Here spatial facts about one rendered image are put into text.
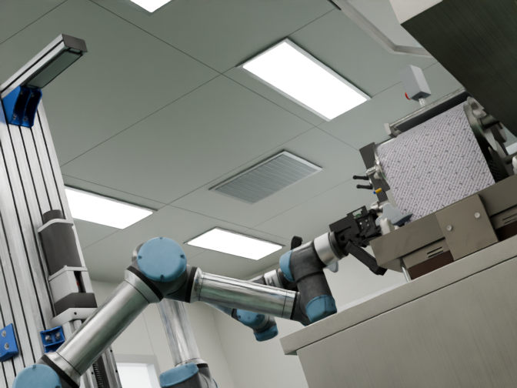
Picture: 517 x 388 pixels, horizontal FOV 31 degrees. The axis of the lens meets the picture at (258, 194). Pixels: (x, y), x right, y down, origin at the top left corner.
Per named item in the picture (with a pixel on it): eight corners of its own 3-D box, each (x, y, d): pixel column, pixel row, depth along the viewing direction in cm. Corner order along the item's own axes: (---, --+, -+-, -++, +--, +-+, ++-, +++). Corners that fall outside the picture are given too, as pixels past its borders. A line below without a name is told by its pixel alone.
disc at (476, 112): (500, 157, 229) (477, 105, 234) (502, 156, 228) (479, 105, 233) (485, 144, 216) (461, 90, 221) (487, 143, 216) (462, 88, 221)
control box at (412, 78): (415, 105, 297) (404, 78, 301) (432, 95, 294) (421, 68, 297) (404, 102, 292) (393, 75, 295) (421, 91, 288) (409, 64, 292)
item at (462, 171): (415, 249, 221) (388, 180, 227) (506, 208, 213) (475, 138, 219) (414, 249, 221) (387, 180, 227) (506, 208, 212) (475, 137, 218)
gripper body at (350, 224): (366, 203, 224) (324, 224, 229) (378, 235, 222) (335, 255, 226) (378, 209, 231) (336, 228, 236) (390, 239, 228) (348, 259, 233)
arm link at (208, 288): (140, 301, 247) (321, 339, 245) (137, 289, 237) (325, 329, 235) (151, 260, 252) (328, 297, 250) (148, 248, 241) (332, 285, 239)
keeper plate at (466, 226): (456, 262, 195) (437, 215, 199) (501, 242, 192) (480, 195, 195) (453, 260, 193) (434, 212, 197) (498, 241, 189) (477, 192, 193)
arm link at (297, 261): (298, 287, 238) (287, 256, 241) (334, 270, 234) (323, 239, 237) (284, 284, 231) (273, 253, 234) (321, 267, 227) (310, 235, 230)
